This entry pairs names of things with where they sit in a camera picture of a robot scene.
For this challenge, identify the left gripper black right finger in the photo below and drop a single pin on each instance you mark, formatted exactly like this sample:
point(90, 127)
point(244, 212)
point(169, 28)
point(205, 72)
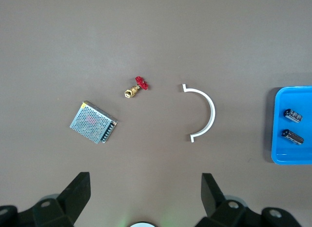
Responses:
point(219, 210)

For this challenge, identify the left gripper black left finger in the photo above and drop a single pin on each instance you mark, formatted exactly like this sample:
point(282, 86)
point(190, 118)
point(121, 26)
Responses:
point(68, 205)

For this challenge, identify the metal mesh power supply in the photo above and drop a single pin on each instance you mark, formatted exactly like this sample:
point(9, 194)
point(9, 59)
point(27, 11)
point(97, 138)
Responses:
point(92, 120)

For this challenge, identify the short black electrolytic capacitor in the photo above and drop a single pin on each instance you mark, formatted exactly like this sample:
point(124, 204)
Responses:
point(293, 116)

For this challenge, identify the white curved plastic bracket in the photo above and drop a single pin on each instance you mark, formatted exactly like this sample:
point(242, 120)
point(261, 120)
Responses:
point(212, 112)

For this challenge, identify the long brown electrolytic capacitor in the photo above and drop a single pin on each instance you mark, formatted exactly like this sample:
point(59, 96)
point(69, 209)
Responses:
point(293, 137)

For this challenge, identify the blue plastic tray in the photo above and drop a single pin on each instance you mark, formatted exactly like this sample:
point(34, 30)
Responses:
point(285, 97)

